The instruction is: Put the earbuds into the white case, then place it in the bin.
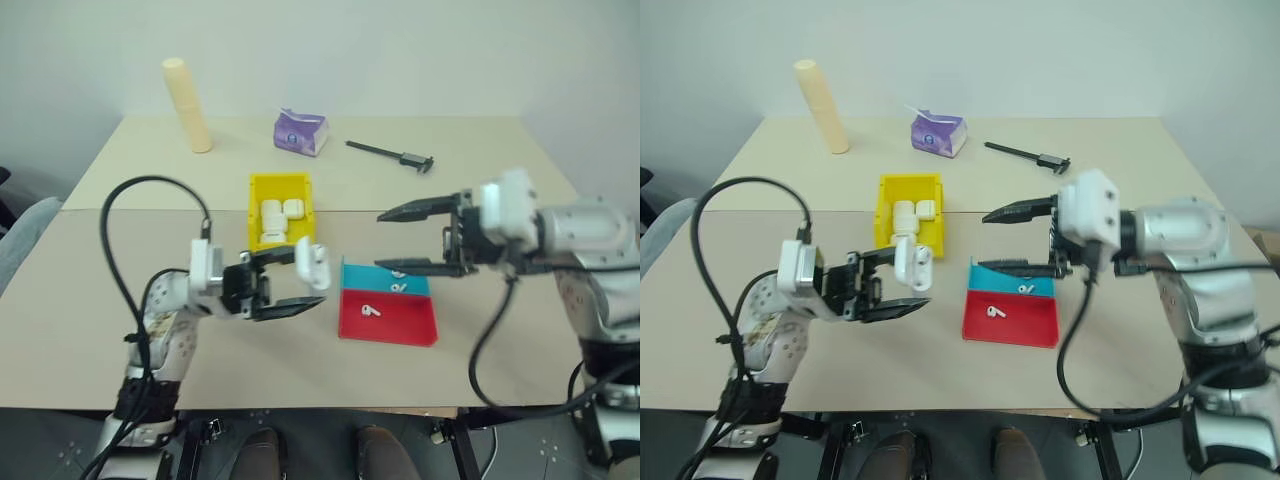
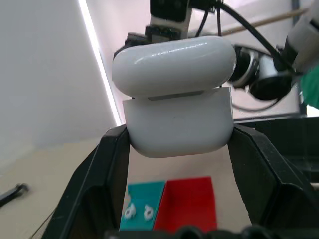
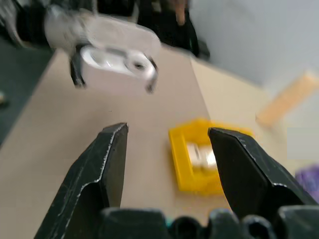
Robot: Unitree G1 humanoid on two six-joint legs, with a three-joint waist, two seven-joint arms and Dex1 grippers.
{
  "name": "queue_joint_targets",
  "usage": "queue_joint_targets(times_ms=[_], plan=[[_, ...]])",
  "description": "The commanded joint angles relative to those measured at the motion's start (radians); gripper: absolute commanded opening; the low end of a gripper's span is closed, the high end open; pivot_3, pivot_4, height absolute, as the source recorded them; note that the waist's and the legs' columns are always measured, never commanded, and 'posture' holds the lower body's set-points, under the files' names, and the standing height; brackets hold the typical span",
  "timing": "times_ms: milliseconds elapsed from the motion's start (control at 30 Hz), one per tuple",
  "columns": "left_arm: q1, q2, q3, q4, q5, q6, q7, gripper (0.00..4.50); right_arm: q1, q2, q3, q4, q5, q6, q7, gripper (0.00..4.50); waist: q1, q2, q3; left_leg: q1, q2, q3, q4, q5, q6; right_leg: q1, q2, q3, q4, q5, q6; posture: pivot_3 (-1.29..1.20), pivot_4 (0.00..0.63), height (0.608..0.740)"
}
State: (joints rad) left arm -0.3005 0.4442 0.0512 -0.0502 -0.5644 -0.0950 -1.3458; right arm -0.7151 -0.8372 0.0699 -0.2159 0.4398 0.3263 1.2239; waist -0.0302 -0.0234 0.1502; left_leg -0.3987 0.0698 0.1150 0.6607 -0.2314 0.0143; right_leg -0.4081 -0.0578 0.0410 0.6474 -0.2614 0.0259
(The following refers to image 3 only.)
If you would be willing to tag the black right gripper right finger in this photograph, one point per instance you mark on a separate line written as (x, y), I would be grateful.
(244, 174)

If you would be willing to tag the light wooden block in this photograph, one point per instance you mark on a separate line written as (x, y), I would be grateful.
(286, 102)

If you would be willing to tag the yellow plastic bin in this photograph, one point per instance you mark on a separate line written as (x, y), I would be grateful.
(179, 159)

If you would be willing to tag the person in dark clothes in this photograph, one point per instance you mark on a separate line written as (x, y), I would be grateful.
(169, 32)

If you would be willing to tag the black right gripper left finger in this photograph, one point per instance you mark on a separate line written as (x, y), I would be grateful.
(84, 174)

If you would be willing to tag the white earbud case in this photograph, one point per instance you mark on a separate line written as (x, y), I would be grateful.
(119, 37)

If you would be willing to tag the purple object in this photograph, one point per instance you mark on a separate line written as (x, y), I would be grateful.
(309, 179)

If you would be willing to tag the small white boxy item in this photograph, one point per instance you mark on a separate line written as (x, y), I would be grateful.
(199, 155)

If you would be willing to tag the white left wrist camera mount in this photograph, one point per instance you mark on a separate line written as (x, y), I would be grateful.
(62, 27)

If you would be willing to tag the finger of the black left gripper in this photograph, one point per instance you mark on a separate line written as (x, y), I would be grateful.
(152, 83)
(76, 74)

